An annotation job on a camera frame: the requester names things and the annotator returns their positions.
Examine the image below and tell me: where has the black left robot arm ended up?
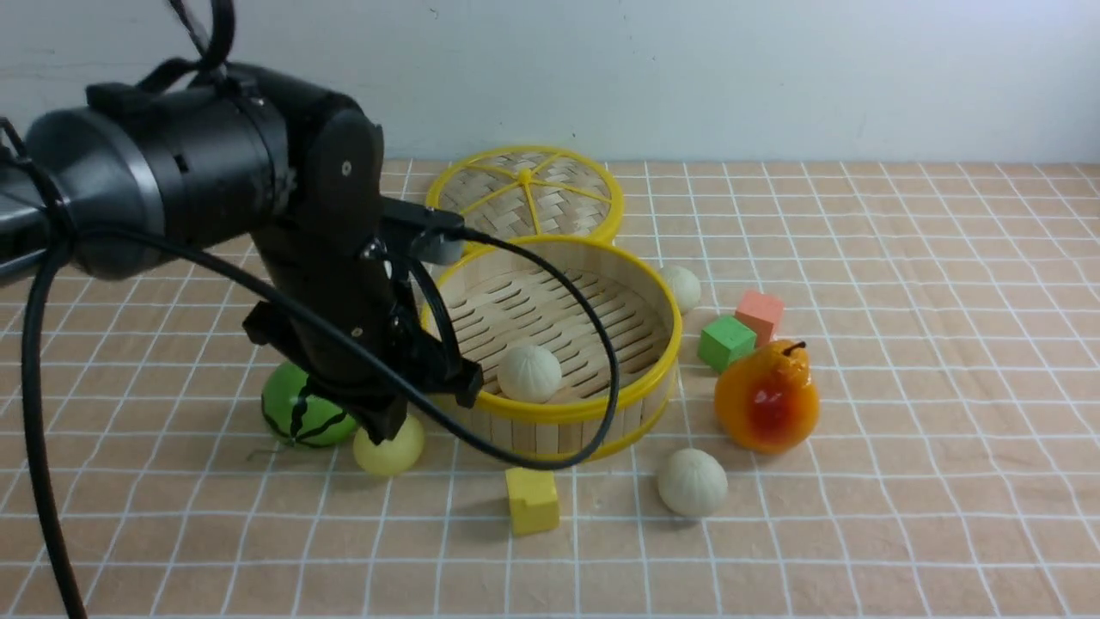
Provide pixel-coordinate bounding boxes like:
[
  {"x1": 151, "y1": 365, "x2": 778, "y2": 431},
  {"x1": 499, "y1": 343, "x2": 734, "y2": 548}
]
[{"x1": 22, "y1": 64, "x2": 483, "y2": 407}]

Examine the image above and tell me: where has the white bun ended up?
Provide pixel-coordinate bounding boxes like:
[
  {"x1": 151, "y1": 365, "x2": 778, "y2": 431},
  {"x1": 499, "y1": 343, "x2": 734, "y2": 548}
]
[
  {"x1": 498, "y1": 345, "x2": 563, "y2": 404},
  {"x1": 658, "y1": 264, "x2": 702, "y2": 316},
  {"x1": 657, "y1": 447, "x2": 730, "y2": 518}
]

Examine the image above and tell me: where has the woven bamboo steamer lid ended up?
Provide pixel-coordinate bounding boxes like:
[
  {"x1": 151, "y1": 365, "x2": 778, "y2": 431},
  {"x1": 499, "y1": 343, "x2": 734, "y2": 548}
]
[{"x1": 425, "y1": 145, "x2": 625, "y2": 242}]

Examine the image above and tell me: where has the pink foam cube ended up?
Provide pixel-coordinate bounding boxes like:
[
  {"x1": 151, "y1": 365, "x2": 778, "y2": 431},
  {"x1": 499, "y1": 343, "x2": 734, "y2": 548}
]
[{"x1": 734, "y1": 290, "x2": 785, "y2": 349}]

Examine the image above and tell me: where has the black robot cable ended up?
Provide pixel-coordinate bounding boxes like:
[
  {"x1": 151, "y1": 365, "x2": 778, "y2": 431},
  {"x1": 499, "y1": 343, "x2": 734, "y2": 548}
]
[{"x1": 21, "y1": 0, "x2": 622, "y2": 619}]

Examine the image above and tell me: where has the yellow round bun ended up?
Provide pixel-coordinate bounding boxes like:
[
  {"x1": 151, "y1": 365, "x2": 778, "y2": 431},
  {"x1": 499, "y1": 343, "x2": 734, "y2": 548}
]
[{"x1": 352, "y1": 414, "x2": 425, "y2": 477}]

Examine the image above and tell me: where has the bamboo steamer tray yellow rim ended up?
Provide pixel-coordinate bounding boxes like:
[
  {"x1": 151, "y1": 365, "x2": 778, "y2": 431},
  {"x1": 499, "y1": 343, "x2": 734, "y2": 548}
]
[{"x1": 432, "y1": 236, "x2": 683, "y2": 461}]

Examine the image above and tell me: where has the white bun inside steamer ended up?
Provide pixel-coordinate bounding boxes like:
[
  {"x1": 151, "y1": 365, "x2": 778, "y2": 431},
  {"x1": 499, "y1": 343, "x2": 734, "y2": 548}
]
[{"x1": 498, "y1": 345, "x2": 563, "y2": 404}]

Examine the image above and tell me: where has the green foam cube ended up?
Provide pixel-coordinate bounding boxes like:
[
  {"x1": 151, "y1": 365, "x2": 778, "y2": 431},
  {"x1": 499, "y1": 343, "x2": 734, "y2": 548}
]
[{"x1": 699, "y1": 316, "x2": 757, "y2": 375}]

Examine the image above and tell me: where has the green watermelon toy ball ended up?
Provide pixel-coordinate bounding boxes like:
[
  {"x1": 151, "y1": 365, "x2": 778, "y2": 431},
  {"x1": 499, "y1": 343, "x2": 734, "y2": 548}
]
[{"x1": 260, "y1": 362, "x2": 358, "y2": 447}]

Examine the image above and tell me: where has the yellow foam cube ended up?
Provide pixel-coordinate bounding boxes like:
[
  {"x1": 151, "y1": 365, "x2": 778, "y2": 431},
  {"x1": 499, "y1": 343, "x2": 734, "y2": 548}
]
[{"x1": 505, "y1": 468, "x2": 560, "y2": 537}]

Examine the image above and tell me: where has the checkered orange tablecloth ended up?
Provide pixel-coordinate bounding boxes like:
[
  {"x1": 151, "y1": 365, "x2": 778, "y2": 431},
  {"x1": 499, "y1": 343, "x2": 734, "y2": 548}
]
[{"x1": 42, "y1": 162, "x2": 1099, "y2": 618}]

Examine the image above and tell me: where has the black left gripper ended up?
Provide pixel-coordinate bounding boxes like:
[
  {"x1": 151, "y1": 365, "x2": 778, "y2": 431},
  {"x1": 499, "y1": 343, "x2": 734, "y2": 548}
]
[{"x1": 253, "y1": 108, "x2": 483, "y2": 445}]

